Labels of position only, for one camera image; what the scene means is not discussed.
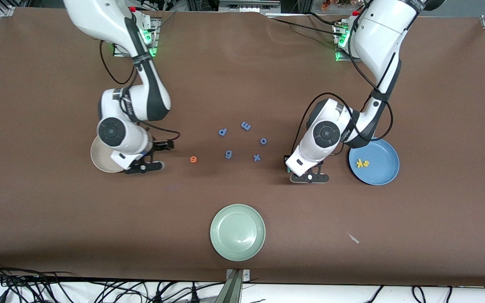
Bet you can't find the beige plate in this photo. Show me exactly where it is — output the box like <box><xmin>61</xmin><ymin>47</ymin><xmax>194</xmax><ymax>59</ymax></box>
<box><xmin>90</xmin><ymin>137</ymin><xmax>125</xmax><ymax>173</ymax></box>

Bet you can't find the blue plate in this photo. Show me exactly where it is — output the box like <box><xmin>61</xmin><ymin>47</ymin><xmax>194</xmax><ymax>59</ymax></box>
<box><xmin>348</xmin><ymin>137</ymin><xmax>400</xmax><ymax>186</ymax></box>

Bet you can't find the green plate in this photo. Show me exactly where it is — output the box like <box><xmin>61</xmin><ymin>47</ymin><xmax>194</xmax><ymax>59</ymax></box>
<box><xmin>210</xmin><ymin>204</ymin><xmax>266</xmax><ymax>262</ymax></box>

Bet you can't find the brown table cover sheet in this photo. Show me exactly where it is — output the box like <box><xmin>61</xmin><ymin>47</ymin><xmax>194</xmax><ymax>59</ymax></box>
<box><xmin>0</xmin><ymin>6</ymin><xmax>485</xmax><ymax>287</ymax></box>

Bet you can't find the grey metal device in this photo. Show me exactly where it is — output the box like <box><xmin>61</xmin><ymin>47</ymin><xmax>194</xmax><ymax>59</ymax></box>
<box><xmin>219</xmin><ymin>0</ymin><xmax>281</xmax><ymax>13</ymax></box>

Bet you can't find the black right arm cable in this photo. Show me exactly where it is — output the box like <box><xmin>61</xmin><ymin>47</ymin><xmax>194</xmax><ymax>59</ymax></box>
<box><xmin>99</xmin><ymin>40</ymin><xmax>181</xmax><ymax>142</ymax></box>

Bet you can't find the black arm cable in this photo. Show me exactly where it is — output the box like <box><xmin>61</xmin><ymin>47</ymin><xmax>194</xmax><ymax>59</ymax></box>
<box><xmin>99</xmin><ymin>40</ymin><xmax>181</xmax><ymax>142</ymax></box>
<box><xmin>291</xmin><ymin>17</ymin><xmax>394</xmax><ymax>158</ymax></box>

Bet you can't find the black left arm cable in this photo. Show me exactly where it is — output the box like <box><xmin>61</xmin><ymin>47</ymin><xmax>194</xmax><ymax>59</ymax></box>
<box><xmin>291</xmin><ymin>17</ymin><xmax>394</xmax><ymax>158</ymax></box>

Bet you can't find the right arm aluminium base plate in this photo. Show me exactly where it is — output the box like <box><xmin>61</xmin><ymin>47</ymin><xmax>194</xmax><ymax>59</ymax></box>
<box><xmin>113</xmin><ymin>16</ymin><xmax>160</xmax><ymax>58</ymax></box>

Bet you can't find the black base power cable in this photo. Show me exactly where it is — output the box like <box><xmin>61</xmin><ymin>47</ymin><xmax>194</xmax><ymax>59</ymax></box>
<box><xmin>268</xmin><ymin>13</ymin><xmax>342</xmax><ymax>36</ymax></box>

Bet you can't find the aluminium camera mount post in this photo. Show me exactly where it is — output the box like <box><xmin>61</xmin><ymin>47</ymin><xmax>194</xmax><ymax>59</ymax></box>
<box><xmin>215</xmin><ymin>269</ymin><xmax>251</xmax><ymax>303</ymax></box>

